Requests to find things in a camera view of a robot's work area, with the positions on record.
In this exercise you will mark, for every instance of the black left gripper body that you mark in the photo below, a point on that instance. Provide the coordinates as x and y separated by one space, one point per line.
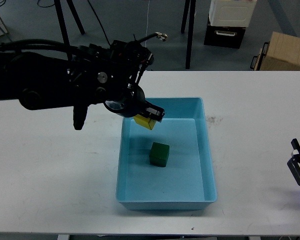
130 104

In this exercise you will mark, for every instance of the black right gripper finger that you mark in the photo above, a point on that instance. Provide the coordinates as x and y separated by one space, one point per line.
294 162

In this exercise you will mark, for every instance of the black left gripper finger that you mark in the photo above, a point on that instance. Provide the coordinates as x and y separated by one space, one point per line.
151 111

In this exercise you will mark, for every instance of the yellow wooden block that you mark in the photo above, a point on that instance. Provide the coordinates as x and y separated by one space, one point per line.
144 122

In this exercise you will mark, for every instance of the green wooden block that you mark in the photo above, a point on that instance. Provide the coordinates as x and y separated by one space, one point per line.
159 154

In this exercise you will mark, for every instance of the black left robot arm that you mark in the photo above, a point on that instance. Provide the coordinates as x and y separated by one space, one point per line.
45 74

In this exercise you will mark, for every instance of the black storage box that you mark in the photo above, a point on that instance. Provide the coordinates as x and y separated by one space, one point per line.
224 36

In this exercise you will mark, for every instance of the light blue plastic bin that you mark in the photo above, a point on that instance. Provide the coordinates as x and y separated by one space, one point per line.
187 182

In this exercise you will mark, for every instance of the black trestle leg right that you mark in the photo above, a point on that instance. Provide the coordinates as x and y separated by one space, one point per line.
188 17

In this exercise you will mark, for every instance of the black trestle leg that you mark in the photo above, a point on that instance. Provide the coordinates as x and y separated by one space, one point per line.
61 20
188 17

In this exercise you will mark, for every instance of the black trestle leg left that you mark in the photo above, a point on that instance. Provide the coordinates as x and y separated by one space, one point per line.
61 20

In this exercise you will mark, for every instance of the white plastic storage crate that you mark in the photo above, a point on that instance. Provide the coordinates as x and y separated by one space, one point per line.
231 13

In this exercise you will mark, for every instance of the wooden cabinet with black handles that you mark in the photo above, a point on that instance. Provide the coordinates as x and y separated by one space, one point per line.
280 53

